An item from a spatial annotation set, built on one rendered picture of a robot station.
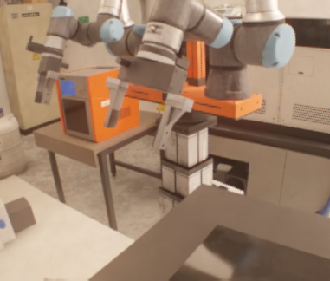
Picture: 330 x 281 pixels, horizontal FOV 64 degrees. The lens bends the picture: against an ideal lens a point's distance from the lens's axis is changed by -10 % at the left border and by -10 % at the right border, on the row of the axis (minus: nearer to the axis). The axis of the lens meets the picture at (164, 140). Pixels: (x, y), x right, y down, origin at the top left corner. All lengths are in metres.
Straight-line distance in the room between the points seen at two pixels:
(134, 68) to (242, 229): 0.39
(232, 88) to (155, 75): 0.38
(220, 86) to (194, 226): 0.64
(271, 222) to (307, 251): 0.05
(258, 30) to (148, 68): 0.33
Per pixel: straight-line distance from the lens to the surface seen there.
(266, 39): 0.76
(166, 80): 0.52
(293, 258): 0.25
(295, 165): 1.81
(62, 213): 0.86
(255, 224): 0.28
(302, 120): 1.78
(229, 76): 0.86
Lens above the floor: 1.37
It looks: 22 degrees down
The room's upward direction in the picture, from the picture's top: 3 degrees counter-clockwise
